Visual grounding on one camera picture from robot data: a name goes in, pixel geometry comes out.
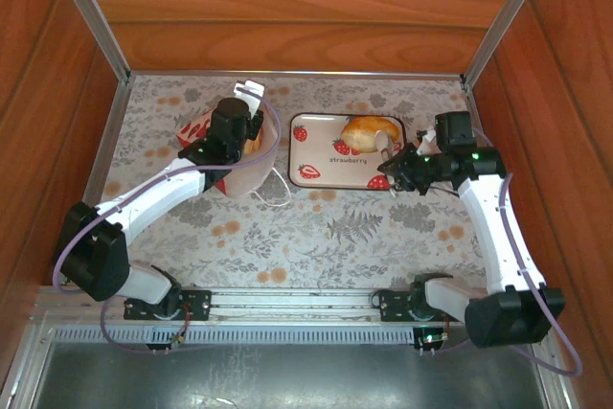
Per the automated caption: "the red and white paper bag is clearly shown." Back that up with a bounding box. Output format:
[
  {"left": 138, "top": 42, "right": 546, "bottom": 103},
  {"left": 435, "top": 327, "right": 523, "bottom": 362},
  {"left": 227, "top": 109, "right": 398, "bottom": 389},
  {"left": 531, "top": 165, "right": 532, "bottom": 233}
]
[{"left": 175, "top": 92, "right": 293, "bottom": 208}]

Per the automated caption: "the strawberry print tray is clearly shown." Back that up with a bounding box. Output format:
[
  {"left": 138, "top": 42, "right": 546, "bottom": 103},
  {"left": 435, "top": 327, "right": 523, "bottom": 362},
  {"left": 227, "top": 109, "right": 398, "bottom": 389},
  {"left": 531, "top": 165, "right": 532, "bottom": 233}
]
[{"left": 286, "top": 112, "right": 408, "bottom": 190}]

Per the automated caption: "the floral tablecloth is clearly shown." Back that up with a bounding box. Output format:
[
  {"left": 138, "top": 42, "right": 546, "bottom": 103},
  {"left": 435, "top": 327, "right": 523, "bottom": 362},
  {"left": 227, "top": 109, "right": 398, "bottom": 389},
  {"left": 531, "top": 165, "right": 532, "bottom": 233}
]
[{"left": 57, "top": 74, "right": 527, "bottom": 291}]

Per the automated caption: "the right small circuit board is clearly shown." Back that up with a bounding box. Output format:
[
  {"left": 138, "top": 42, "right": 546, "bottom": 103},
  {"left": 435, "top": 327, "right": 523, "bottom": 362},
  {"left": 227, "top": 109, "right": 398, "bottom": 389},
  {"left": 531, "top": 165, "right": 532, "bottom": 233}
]
[{"left": 414, "top": 327, "right": 451, "bottom": 357}]

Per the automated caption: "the small circuit board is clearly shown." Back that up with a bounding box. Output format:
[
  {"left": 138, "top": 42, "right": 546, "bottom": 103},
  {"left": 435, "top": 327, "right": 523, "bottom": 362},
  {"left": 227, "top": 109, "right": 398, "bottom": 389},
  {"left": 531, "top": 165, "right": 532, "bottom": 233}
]
[
  {"left": 143, "top": 327, "right": 191, "bottom": 357},
  {"left": 414, "top": 327, "right": 451, "bottom": 357}
]

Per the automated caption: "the shiny metal sheet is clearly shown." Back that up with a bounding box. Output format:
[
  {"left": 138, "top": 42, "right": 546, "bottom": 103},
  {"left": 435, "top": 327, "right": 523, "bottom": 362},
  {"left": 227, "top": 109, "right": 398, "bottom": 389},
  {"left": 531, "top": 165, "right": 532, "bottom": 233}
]
[{"left": 28, "top": 339, "right": 552, "bottom": 409}]

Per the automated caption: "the left small circuit board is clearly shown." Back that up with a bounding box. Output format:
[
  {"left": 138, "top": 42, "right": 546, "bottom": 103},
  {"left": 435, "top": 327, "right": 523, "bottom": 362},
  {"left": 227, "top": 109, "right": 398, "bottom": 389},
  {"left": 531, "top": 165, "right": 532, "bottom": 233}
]
[{"left": 143, "top": 327, "right": 191, "bottom": 357}]

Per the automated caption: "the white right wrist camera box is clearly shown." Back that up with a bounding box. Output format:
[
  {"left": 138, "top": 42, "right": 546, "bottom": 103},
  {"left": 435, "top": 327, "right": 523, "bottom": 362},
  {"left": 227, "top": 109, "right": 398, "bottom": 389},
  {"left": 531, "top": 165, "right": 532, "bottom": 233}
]
[{"left": 415, "top": 126, "right": 438, "bottom": 157}]

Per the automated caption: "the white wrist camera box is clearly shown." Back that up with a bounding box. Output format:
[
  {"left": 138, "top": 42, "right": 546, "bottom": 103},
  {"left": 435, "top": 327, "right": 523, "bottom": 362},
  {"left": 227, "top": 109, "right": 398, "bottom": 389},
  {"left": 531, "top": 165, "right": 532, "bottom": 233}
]
[
  {"left": 233, "top": 80, "right": 267, "bottom": 113},
  {"left": 415, "top": 126, "right": 438, "bottom": 157}
]

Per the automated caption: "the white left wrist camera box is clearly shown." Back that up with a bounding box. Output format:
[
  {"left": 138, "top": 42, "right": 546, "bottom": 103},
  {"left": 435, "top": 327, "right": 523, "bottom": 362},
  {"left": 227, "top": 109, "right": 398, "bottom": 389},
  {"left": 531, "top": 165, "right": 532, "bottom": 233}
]
[{"left": 233, "top": 80, "right": 267, "bottom": 113}]

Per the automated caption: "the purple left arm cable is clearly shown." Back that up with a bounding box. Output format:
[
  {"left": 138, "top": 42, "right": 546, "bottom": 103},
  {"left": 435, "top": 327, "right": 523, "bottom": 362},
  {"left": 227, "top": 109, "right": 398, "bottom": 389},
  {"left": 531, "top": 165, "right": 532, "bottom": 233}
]
[{"left": 51, "top": 87, "right": 283, "bottom": 356}]

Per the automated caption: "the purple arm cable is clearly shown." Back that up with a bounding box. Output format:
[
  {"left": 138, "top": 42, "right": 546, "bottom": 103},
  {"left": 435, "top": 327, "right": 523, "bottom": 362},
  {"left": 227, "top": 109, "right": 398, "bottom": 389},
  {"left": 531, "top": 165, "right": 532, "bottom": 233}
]
[
  {"left": 420, "top": 125, "right": 584, "bottom": 377},
  {"left": 51, "top": 87, "right": 283, "bottom": 356}
]

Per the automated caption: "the aluminium right side rail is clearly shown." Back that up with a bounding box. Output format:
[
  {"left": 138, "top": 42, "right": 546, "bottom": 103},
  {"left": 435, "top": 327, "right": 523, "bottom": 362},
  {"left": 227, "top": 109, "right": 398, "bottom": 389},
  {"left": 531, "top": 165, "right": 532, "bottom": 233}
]
[{"left": 460, "top": 80, "right": 528, "bottom": 288}]

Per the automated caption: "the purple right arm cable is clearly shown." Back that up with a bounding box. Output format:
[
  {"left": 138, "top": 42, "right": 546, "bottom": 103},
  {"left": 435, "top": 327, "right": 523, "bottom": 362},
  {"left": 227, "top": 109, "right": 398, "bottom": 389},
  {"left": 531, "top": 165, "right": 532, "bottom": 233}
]
[{"left": 420, "top": 125, "right": 584, "bottom": 377}]

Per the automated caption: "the aluminium back frame rail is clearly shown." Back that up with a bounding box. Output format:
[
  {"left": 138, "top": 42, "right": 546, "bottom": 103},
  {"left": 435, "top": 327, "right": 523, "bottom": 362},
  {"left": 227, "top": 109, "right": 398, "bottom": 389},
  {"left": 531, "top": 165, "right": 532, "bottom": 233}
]
[{"left": 127, "top": 69, "right": 468, "bottom": 80}]

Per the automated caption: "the aluminium left side rail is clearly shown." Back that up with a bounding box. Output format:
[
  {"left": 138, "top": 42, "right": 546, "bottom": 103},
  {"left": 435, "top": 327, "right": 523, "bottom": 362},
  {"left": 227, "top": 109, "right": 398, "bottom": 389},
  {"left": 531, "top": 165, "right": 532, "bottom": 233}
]
[{"left": 55, "top": 79, "right": 131, "bottom": 285}]

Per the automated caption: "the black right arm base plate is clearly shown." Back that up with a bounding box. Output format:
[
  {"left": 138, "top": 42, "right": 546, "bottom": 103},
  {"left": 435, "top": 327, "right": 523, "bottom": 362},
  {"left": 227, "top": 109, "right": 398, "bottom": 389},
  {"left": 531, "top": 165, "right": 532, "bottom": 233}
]
[{"left": 376, "top": 287, "right": 465, "bottom": 324}]

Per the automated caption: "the aluminium mounting rail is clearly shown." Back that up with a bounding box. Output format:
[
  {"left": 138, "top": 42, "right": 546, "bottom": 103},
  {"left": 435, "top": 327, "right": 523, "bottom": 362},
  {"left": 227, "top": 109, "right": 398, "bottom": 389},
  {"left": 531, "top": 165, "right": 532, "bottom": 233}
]
[{"left": 29, "top": 284, "right": 548, "bottom": 331}]

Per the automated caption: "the aluminium right frame post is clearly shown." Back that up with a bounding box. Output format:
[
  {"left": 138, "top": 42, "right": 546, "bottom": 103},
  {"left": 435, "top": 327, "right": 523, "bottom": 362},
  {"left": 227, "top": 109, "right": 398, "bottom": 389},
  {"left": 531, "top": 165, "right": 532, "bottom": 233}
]
[{"left": 459, "top": 0, "right": 556, "bottom": 89}]

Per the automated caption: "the aluminium frame post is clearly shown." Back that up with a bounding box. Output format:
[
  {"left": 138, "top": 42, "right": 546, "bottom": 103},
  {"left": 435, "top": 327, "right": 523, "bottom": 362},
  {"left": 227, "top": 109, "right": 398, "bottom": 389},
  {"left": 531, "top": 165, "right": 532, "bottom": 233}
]
[
  {"left": 459, "top": 0, "right": 556, "bottom": 89},
  {"left": 45, "top": 0, "right": 133, "bottom": 87}
]

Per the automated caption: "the aluminium left frame post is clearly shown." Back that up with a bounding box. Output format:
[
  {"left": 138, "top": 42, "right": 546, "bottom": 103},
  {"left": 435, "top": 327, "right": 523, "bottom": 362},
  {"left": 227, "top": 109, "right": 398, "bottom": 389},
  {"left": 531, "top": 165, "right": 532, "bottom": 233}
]
[{"left": 45, "top": 0, "right": 133, "bottom": 87}]

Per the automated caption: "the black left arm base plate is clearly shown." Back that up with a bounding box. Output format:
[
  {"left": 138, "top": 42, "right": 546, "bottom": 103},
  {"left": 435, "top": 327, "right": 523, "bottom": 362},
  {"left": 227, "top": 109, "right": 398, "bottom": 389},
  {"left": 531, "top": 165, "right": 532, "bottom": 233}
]
[{"left": 123, "top": 287, "right": 213, "bottom": 322}]

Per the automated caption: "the grey slotted cable duct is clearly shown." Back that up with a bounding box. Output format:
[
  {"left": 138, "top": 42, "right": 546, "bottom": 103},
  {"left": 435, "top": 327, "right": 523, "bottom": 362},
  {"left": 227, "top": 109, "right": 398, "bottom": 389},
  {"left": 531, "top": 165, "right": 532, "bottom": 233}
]
[{"left": 50, "top": 324, "right": 533, "bottom": 347}]

